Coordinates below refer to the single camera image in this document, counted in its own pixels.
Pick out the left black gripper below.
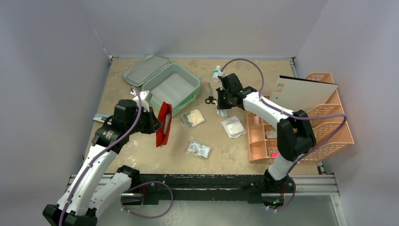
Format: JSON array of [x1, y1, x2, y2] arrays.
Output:
[[127, 106, 162, 135]]

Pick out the red first aid pouch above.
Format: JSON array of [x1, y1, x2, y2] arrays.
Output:
[[156, 102, 172, 147]]

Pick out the light blue patterned packet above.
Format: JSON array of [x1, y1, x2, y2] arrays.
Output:
[[217, 110, 227, 117]]

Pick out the grey green bandage strip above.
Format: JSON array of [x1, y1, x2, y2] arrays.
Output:
[[163, 113, 171, 135]]

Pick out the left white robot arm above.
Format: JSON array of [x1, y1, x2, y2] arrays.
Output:
[[42, 97, 162, 226]]

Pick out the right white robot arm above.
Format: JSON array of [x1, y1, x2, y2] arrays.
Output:
[[216, 73, 316, 192]]

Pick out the white plastic bottle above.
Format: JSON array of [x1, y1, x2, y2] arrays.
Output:
[[211, 65, 222, 82]]

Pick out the white gauze pad packet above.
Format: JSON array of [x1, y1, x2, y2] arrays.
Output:
[[221, 116, 246, 139]]

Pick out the beige gauze packet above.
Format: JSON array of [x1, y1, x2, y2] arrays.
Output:
[[180, 109, 205, 128]]

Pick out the mint green storage case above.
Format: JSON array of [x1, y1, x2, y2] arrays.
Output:
[[122, 55, 201, 116]]

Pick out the clear bag alcohol wipes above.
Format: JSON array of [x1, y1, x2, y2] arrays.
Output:
[[184, 137, 213, 159]]

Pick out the blue white plastic bag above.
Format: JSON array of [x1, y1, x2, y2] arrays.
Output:
[[93, 113, 111, 123]]

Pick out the black handled scissors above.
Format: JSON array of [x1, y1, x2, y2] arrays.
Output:
[[205, 82, 217, 105]]

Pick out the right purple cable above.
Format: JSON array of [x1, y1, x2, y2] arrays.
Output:
[[220, 58, 348, 213]]

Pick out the black metal base frame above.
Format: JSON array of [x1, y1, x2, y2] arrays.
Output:
[[117, 165, 295, 208]]

